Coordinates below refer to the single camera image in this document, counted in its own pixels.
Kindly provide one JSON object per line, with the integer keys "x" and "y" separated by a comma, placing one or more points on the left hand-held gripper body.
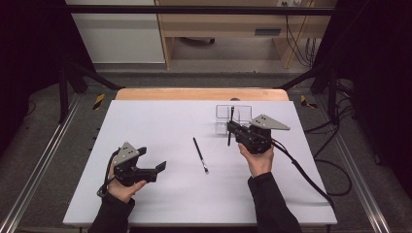
{"x": 128, "y": 174}

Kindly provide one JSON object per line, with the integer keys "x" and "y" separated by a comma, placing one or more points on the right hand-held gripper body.
{"x": 256, "y": 139}

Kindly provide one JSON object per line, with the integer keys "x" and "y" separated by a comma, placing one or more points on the clear acrylic organizer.
{"x": 223, "y": 127}

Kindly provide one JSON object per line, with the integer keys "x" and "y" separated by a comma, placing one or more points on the black makeup brush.
{"x": 198, "y": 150}

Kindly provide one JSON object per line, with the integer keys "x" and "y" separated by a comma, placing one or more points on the person's left hand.
{"x": 121, "y": 192}

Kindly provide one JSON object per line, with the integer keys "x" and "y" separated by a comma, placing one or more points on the person's right hand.
{"x": 260, "y": 163}

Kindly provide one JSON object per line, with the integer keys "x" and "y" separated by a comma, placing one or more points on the white table sheet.
{"x": 181, "y": 194}

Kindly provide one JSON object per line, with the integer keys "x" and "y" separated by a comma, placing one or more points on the yellow clamp right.
{"x": 304, "y": 101}

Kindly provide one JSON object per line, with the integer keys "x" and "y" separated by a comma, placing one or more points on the yellow clamp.
{"x": 99, "y": 101}
{"x": 304, "y": 101}

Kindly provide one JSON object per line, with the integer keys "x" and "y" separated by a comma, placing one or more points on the yellow clamp left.
{"x": 99, "y": 101}

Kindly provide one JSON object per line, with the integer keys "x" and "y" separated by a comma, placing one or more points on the office chair base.
{"x": 197, "y": 40}

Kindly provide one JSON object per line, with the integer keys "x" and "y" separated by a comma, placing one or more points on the light wooden desk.
{"x": 226, "y": 24}

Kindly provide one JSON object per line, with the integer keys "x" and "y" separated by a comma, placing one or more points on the white cabinet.
{"x": 120, "y": 39}

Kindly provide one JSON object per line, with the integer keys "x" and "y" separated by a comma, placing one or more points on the white power strip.
{"x": 291, "y": 3}

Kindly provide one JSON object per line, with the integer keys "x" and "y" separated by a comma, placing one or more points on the black curtain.
{"x": 382, "y": 64}
{"x": 29, "y": 48}

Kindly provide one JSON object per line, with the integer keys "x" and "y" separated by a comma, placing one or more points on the black frame stand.
{"x": 332, "y": 97}
{"x": 63, "y": 97}

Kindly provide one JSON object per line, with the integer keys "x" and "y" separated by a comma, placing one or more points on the aluminium floor rail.
{"x": 39, "y": 161}
{"x": 362, "y": 187}

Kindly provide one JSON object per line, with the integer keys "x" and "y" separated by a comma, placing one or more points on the black frame crossbar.
{"x": 194, "y": 9}

